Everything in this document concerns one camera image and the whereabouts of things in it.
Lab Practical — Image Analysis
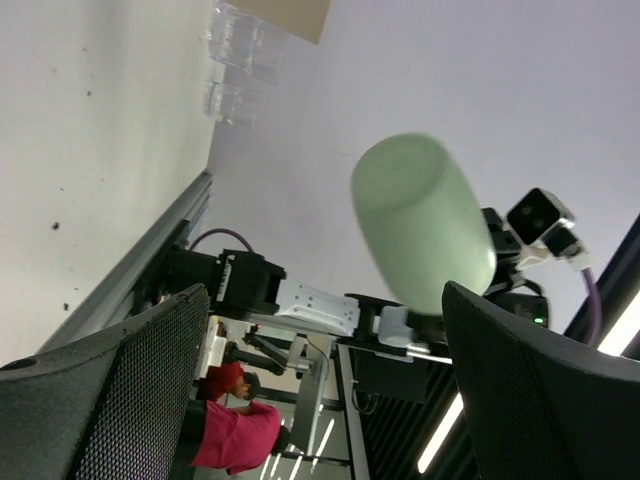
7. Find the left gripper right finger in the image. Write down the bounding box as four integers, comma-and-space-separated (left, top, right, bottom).
442, 282, 639, 479

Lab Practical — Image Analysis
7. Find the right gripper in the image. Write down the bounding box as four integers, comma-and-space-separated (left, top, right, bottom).
482, 208, 525, 295

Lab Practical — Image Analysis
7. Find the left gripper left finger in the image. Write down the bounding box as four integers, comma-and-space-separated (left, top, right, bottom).
1, 284, 209, 479

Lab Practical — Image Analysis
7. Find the green cup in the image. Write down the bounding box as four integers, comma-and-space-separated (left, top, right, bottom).
351, 133, 497, 316

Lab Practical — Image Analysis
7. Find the beige plastic cup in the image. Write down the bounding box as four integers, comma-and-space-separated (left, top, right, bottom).
229, 0, 331, 45

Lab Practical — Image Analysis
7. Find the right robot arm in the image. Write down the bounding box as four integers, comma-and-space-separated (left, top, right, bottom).
165, 207, 548, 363

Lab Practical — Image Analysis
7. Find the person in pink shirt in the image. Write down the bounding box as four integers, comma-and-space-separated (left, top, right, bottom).
181, 400, 291, 475

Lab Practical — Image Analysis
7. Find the person in red shirt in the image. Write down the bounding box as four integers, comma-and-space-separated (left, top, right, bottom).
201, 361, 261, 402

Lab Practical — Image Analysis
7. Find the clear glass nearest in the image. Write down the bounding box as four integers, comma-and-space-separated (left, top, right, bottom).
203, 81, 262, 128

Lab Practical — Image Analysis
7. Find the large clear glass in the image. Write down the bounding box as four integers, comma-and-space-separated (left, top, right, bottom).
208, 1, 288, 85

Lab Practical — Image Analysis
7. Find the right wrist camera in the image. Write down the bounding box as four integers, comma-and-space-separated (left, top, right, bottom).
505, 188, 592, 272

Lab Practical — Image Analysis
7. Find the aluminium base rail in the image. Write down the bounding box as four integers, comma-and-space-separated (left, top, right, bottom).
39, 171, 212, 353

